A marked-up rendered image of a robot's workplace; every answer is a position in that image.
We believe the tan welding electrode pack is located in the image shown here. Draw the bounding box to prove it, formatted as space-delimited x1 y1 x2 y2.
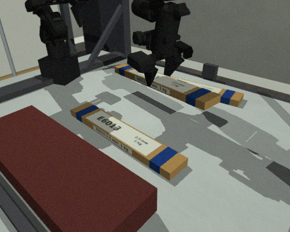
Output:
71 102 188 181
114 63 221 111

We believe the tan cardboard box with blue bands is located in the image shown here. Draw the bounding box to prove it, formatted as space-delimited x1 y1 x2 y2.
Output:
173 77 244 107

